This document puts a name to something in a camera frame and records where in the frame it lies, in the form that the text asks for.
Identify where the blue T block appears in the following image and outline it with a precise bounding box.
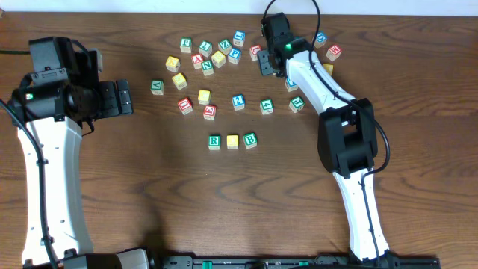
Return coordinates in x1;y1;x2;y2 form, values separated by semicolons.
285;78;298;92

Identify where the green B block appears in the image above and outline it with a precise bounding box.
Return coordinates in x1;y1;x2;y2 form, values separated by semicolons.
243;132;258;149

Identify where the yellow O block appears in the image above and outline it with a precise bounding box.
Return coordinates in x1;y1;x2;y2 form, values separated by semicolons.
226;134;239;149

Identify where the green R block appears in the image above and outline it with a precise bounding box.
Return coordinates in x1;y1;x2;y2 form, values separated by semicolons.
208;135;221;150

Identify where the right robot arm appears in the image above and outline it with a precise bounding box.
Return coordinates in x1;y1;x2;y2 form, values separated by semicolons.
259;13;389;264

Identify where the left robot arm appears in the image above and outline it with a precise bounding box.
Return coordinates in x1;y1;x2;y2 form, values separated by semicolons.
4;37;155;268

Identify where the red U block upper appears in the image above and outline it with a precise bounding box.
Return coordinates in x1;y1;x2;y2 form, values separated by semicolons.
249;45;262;61

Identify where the red u block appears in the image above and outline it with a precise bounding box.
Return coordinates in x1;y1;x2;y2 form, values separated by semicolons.
177;97;193;115
249;45;262;61

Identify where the blue block top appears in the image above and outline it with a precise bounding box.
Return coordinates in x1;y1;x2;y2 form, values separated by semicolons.
233;31;246;47

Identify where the blue P block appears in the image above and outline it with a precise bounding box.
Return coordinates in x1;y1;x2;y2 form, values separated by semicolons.
228;48;242;64

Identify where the green Z block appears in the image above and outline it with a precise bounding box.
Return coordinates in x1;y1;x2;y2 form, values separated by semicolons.
218;39;232;55

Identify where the red M block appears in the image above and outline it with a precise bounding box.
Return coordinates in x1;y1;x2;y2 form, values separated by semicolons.
326;44;343;62

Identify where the yellow block near N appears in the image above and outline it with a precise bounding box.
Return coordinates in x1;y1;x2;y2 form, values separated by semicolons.
211;51;226;68

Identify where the yellow K block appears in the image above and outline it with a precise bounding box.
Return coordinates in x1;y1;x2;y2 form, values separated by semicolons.
323;64;334;76

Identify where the green L block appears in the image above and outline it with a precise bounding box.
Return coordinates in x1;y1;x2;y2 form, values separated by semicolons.
199;40;213;58

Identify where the green 4 block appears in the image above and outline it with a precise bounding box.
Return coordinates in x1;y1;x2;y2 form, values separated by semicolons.
260;99;274;115

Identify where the green J block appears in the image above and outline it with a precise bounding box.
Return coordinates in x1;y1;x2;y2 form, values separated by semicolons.
289;96;305;113

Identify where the green N block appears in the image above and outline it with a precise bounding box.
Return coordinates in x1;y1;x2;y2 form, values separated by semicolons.
201;61;214;76

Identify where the blue 2 block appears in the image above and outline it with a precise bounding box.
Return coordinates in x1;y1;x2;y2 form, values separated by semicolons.
232;94;246;111

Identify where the red A block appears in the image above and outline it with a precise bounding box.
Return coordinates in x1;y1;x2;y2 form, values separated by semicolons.
191;54;204;69

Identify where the green block far left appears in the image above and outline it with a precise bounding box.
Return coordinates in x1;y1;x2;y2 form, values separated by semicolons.
180;37;192;54

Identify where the green V block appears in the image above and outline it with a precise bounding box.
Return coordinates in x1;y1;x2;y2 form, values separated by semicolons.
150;80;164;95

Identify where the red E block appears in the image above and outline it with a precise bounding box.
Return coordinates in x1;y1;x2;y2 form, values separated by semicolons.
203;105;217;120

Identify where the yellow block far left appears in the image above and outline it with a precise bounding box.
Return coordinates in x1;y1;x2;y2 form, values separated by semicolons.
165;56;181;73

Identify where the red U block lower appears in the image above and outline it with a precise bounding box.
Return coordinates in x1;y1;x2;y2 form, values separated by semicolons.
177;97;193;115

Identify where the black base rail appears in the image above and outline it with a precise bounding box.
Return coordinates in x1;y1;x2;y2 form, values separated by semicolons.
158;253;441;269

